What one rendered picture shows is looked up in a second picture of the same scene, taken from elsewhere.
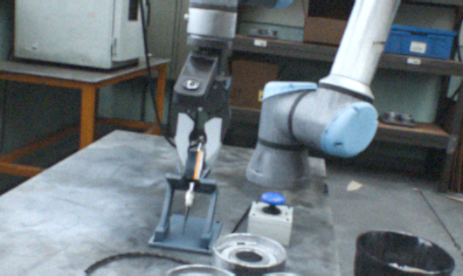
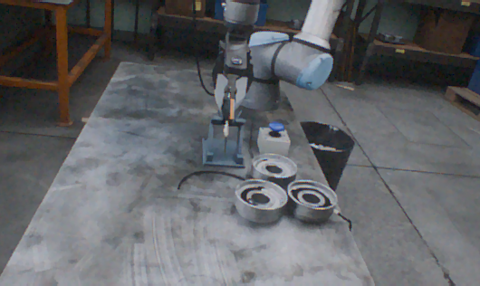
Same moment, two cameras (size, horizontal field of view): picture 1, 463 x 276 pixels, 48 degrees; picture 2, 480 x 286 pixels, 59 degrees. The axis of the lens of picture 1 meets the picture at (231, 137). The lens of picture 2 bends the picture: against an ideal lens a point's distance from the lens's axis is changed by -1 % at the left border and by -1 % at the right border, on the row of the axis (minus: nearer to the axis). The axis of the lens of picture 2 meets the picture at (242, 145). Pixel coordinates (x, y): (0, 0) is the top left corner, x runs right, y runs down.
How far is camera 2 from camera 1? 32 cm
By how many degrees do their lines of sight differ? 20
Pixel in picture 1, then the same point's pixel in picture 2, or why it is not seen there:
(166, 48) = not seen: outside the picture
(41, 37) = not seen: outside the picture
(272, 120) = (258, 62)
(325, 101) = (300, 52)
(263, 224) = (272, 144)
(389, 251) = (309, 135)
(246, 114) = (182, 22)
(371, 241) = not seen: hidden behind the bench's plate
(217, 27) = (248, 15)
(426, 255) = (334, 137)
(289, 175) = (269, 100)
